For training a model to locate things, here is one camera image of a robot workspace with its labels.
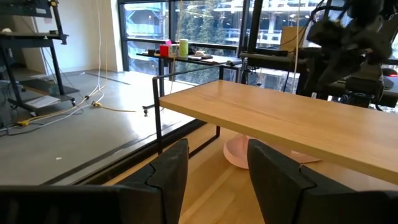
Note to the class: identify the white box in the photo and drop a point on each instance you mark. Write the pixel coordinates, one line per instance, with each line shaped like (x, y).
(173, 50)

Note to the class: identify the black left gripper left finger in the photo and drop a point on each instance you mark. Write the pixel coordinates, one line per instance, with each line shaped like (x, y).
(161, 186)

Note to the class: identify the dark flat object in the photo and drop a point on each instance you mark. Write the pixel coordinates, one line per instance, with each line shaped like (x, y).
(200, 56)

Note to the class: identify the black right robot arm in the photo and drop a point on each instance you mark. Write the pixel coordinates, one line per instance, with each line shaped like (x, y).
(363, 90)

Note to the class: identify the white paper stack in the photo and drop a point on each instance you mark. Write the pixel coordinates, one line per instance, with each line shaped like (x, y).
(42, 101)

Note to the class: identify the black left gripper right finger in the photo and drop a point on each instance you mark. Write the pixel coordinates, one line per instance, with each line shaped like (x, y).
(280, 186)

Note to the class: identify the green cup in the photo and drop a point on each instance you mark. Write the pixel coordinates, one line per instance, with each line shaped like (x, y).
(183, 48)

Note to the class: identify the brown cardboard box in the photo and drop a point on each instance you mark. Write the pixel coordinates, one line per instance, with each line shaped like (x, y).
(292, 39)

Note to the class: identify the black side table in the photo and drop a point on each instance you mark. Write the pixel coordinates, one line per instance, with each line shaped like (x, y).
(199, 60)

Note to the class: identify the red cup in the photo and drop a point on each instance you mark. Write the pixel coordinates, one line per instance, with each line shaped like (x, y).
(164, 50)

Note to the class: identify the small pink object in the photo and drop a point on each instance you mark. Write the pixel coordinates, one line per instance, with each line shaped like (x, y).
(168, 42)

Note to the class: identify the black side desk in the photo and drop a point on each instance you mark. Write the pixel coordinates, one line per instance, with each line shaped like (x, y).
(273, 60)

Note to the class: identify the wooden shelf with black frame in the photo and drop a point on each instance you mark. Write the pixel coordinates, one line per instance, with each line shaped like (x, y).
(280, 118)

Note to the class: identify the black rolling cart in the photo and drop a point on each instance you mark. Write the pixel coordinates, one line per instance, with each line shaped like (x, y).
(12, 40)

